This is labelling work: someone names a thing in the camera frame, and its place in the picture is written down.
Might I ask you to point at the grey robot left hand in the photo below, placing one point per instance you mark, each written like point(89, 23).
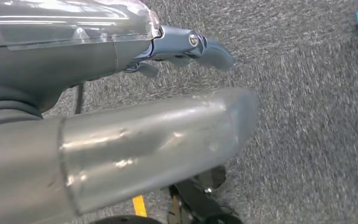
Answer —
point(58, 55)

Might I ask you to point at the yellow floor tape mark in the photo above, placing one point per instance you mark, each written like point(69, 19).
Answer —
point(139, 205)

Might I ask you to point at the robot left foot plate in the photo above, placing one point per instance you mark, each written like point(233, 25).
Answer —
point(213, 177)

